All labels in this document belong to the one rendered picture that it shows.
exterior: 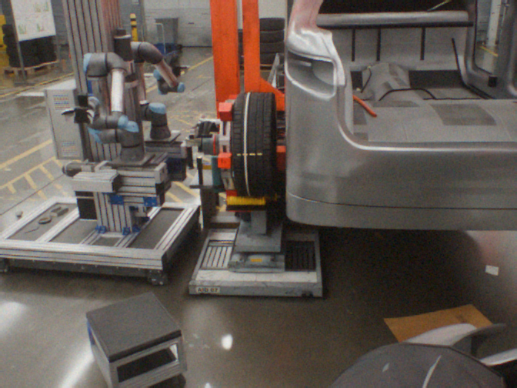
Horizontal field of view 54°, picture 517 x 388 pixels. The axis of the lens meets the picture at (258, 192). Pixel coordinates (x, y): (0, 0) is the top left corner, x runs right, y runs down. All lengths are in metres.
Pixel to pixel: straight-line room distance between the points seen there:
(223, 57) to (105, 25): 0.79
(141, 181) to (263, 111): 0.87
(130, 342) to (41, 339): 0.88
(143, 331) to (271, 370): 0.69
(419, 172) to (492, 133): 1.11
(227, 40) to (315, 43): 1.52
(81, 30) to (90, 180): 0.90
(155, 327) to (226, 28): 2.01
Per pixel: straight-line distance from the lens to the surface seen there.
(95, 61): 3.15
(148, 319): 2.57
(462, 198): 2.29
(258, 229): 3.47
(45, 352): 3.11
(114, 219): 3.69
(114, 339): 2.49
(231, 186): 3.27
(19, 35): 11.91
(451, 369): 0.50
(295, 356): 2.81
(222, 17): 3.56
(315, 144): 2.15
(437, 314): 3.21
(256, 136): 2.98
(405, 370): 0.45
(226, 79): 3.61
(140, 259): 3.38
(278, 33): 11.60
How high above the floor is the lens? 1.81
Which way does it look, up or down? 22 degrees down
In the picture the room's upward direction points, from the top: 2 degrees counter-clockwise
